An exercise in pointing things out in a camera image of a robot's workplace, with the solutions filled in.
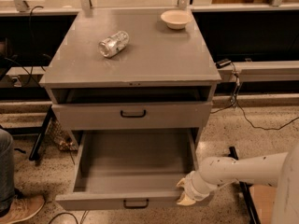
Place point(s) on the grey drawer cabinet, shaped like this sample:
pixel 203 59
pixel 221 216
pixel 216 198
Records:
pixel 159 65

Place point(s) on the black power adapter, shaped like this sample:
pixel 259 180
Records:
pixel 223 63

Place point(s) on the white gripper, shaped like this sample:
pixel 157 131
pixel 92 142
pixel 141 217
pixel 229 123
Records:
pixel 192 187

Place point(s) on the person leg in jeans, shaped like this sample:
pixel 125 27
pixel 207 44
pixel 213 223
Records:
pixel 7 189

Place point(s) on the white paper bowl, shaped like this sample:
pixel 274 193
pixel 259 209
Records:
pixel 176 19

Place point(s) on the tan sneaker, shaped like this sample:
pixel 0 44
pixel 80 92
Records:
pixel 22 209

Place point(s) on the cardboard box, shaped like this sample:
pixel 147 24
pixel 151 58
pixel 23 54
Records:
pixel 263 198

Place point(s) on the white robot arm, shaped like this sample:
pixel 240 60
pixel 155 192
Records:
pixel 280 171

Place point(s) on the silver crushed soda can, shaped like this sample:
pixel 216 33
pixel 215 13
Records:
pixel 114 44

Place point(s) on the grey top drawer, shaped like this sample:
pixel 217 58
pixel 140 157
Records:
pixel 132 115

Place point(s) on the grey drawer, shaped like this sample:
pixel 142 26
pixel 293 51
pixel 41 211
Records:
pixel 132 115
pixel 130 169

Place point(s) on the black left stand leg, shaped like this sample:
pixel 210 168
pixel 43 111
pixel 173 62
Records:
pixel 28 118

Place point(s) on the black metal frame leg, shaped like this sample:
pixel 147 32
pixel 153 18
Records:
pixel 253 215

